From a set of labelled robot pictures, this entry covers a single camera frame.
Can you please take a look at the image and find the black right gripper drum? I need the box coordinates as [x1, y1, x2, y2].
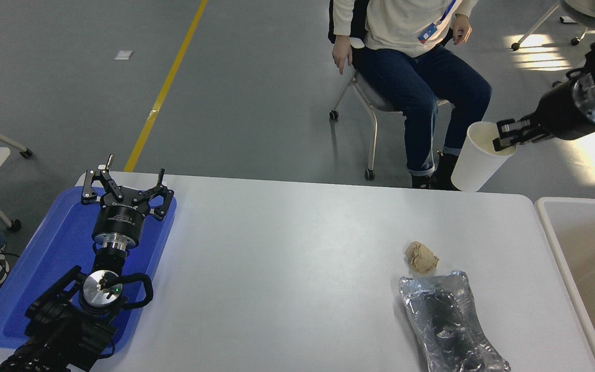
[533, 77, 595, 141]

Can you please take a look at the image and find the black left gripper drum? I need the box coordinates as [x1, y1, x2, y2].
[92, 198, 146, 241]

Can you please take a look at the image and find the white paper cup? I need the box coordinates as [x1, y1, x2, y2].
[451, 121, 516, 192]

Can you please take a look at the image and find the person's left hand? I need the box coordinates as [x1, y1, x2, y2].
[452, 14, 472, 46]

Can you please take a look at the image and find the person's right hand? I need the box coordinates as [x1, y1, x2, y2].
[332, 37, 354, 75]

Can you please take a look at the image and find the blue plastic tray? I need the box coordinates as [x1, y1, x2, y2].
[0, 186, 178, 357]

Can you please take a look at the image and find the wheeled chair with black backrest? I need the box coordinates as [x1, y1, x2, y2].
[327, 0, 453, 181]

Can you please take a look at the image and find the crumpled tan paper ball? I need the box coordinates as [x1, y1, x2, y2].
[405, 241, 440, 273]

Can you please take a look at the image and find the person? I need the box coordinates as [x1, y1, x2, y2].
[331, 0, 493, 190]

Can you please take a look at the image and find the blue badge on lanyard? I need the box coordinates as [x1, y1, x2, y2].
[417, 0, 456, 44]

